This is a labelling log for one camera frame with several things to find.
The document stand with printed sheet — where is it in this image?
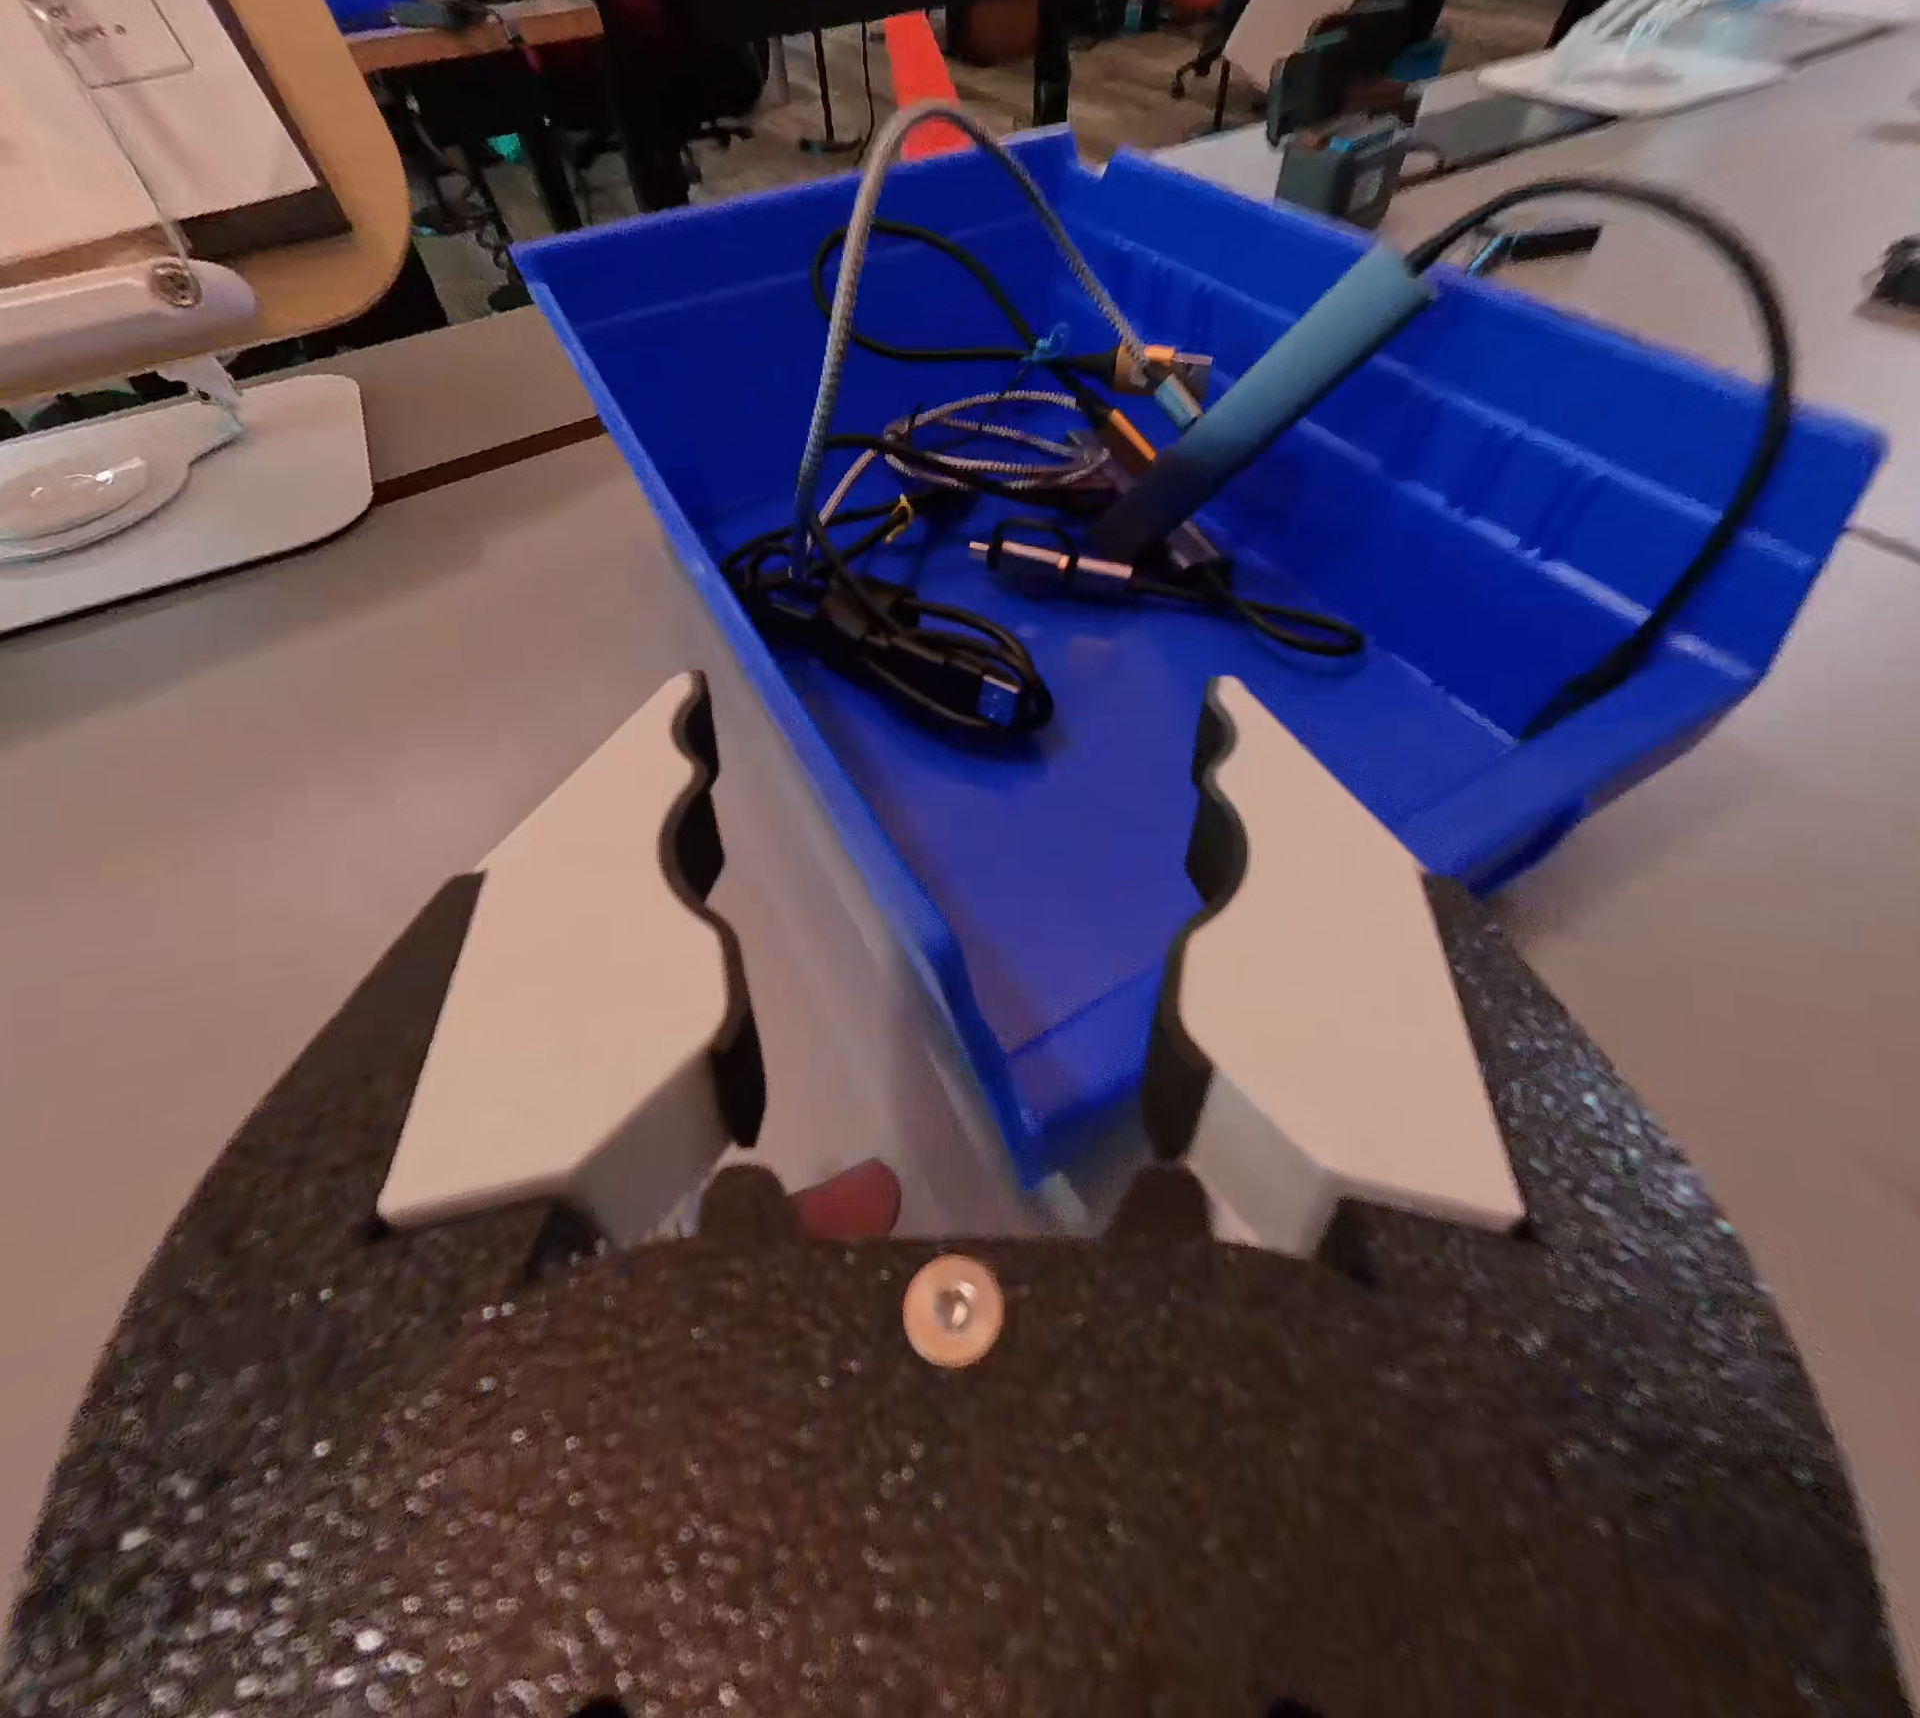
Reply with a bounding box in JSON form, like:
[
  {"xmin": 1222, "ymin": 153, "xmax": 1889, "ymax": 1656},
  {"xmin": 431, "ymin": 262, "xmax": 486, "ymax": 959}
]
[{"xmin": 0, "ymin": 0, "xmax": 414, "ymax": 633}]

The blue plastic bin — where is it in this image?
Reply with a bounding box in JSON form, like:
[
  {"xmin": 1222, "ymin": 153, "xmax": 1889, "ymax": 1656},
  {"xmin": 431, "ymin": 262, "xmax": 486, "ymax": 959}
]
[{"xmin": 510, "ymin": 124, "xmax": 1891, "ymax": 1188}]

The orange traffic cone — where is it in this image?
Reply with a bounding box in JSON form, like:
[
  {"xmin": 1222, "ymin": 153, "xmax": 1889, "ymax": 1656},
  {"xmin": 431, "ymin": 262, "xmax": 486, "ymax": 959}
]
[{"xmin": 876, "ymin": 8, "xmax": 971, "ymax": 165}]

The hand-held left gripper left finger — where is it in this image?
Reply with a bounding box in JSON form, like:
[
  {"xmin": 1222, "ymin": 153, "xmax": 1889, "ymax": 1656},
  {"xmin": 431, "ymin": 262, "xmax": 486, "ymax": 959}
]
[{"xmin": 375, "ymin": 673, "xmax": 770, "ymax": 1250}]

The small grey adapter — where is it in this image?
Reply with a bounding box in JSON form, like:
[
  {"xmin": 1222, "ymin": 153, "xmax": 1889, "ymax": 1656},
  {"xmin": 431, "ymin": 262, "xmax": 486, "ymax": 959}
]
[{"xmin": 966, "ymin": 522, "xmax": 1369, "ymax": 668}]

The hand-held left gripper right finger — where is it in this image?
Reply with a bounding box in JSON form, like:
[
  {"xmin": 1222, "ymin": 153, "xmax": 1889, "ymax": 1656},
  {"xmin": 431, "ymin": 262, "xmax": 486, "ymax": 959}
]
[{"xmin": 1143, "ymin": 674, "xmax": 1530, "ymax": 1261}]

